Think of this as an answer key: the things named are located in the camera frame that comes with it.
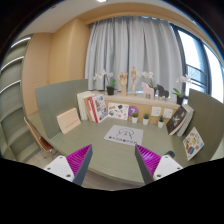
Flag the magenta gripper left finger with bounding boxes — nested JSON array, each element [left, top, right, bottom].
[[44, 145, 93, 186]]

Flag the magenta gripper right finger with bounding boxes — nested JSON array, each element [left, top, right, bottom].
[[135, 144, 182, 184]]

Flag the black computer mouse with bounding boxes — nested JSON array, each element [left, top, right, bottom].
[[165, 151, 175, 158]]

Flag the white printed mouse pad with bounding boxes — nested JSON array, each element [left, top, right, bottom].
[[104, 125, 143, 146]]

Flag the wooden chair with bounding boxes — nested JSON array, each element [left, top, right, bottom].
[[24, 119, 57, 157]]

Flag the small potted plant right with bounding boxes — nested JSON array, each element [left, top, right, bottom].
[[158, 115, 165, 128]]

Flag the small potted plant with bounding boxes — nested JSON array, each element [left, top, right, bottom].
[[143, 113, 150, 125], [158, 115, 165, 128], [132, 112, 138, 124]]

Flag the colourful sticker book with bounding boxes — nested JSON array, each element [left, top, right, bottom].
[[183, 128, 204, 161]]

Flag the beige leaning board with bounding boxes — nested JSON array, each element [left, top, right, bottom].
[[57, 108, 81, 134]]

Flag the small potted plant middle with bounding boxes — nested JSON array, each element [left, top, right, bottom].
[[143, 113, 150, 125]]

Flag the small potted plant left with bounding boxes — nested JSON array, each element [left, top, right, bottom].
[[132, 112, 138, 124]]

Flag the black cover book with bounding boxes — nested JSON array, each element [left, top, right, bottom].
[[166, 106, 187, 135]]

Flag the white upright books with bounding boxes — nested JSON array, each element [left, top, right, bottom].
[[77, 91, 93, 120]]

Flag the purple round number sign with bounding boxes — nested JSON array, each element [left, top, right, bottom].
[[128, 105, 139, 117]]

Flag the grey book behind black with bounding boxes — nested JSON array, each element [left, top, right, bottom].
[[176, 104, 194, 137]]

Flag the red spine magazine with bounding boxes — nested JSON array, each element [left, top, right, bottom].
[[89, 94, 108, 123]]

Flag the white illustrated card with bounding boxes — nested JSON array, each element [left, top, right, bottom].
[[108, 102, 129, 120]]

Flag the black horse figurine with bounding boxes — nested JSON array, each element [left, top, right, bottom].
[[157, 85, 169, 98]]

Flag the pink horse figurine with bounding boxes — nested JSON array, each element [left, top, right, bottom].
[[141, 82, 154, 99]]

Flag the white orchid black pot left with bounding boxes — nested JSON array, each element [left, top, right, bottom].
[[93, 70, 116, 96]]

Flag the white orchid black pot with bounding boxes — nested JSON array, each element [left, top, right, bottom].
[[173, 74, 191, 105], [93, 70, 116, 96]]

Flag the white orchid middle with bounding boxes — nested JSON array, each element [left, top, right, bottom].
[[142, 71, 156, 89]]

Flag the wooden hand model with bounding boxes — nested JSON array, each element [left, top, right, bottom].
[[118, 72, 127, 97]]

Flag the white orchid black pot right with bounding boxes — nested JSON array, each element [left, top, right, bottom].
[[173, 74, 191, 105]]

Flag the wooden mannequin figure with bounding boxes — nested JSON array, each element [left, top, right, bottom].
[[131, 65, 140, 95]]

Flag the grey curtain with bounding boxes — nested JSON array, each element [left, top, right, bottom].
[[85, 16, 183, 91]]

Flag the green wall shelf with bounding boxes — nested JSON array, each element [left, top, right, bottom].
[[0, 36, 39, 162]]

